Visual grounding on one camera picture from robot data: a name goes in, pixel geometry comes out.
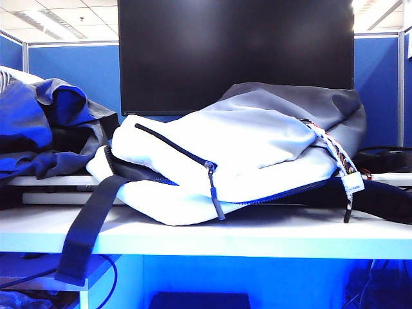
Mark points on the black under-desk box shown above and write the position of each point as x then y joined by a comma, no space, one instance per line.
199,301

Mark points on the white paper sheet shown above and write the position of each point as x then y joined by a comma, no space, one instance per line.
409,42

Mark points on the white thin flat board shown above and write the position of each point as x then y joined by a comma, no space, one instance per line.
48,181

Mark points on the blue office partition panel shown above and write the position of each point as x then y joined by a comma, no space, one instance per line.
407,103
96,80
9,51
376,90

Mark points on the translucent label tag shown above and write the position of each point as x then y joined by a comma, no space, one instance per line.
353,184

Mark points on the black computer monitor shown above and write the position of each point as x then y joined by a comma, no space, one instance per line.
231,48

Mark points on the white desk fan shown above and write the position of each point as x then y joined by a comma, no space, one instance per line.
19,72

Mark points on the white rounded flat slab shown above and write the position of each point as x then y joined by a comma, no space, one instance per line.
392,178

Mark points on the white long flat slab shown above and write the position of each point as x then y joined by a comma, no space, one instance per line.
64,198

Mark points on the ceiling light panel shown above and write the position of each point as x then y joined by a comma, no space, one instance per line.
370,9
54,22

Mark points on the white under-desk shelf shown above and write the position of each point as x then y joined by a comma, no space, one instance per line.
38,284

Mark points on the gray clothes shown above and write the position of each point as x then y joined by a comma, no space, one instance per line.
25,122

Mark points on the gray and white backpack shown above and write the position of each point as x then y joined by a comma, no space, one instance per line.
241,145

